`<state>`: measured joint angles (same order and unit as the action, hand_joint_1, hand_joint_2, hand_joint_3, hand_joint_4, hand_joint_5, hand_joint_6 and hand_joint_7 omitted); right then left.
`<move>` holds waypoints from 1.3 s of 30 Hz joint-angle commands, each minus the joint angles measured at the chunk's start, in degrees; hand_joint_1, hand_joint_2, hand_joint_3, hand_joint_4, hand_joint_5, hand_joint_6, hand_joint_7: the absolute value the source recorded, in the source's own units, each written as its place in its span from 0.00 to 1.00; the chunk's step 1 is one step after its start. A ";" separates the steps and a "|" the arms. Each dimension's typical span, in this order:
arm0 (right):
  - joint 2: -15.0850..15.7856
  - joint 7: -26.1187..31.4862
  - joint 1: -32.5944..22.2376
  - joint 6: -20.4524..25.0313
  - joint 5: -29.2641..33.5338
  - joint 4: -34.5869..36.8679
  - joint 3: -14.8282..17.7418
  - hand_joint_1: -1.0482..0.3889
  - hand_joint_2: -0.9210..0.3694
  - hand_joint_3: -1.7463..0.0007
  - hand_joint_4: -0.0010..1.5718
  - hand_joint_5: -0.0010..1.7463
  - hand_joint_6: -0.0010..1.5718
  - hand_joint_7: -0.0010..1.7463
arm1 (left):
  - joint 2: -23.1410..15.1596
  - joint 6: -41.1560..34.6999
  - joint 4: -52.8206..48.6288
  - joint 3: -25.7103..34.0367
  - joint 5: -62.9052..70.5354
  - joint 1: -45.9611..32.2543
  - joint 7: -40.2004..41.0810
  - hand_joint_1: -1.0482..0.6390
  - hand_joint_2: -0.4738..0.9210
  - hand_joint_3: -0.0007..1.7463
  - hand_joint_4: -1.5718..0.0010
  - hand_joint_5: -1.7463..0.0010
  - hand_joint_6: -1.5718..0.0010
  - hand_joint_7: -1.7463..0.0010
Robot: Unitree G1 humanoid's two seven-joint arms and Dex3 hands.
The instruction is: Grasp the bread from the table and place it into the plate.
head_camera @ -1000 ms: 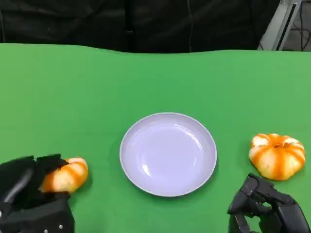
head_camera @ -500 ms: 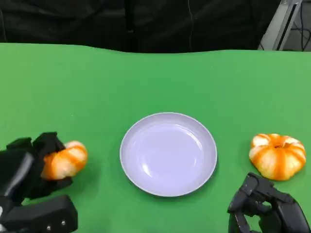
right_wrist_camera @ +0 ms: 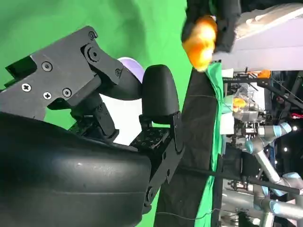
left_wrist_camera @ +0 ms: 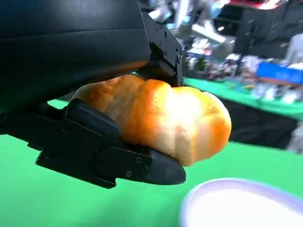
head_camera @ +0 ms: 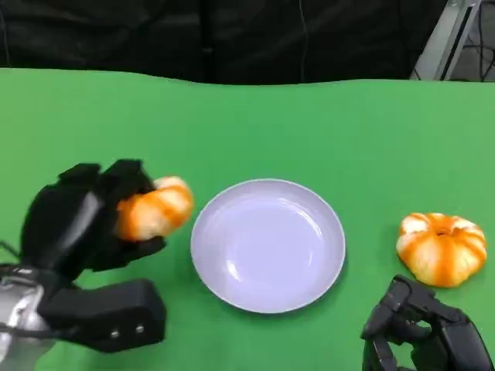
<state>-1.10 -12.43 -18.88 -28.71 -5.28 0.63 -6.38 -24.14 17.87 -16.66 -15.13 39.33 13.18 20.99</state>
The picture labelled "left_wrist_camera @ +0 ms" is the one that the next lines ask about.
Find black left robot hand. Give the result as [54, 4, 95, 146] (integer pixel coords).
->
[0, 0, 187, 190]

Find orange white toy bread roll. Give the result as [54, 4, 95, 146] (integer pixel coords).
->
[71, 74, 232, 167]

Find green table cloth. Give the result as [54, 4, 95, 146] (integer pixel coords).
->
[0, 77, 303, 227]

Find blue box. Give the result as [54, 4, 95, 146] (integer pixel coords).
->
[257, 61, 303, 88]

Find lilac plate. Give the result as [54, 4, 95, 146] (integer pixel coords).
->
[179, 178, 303, 227]

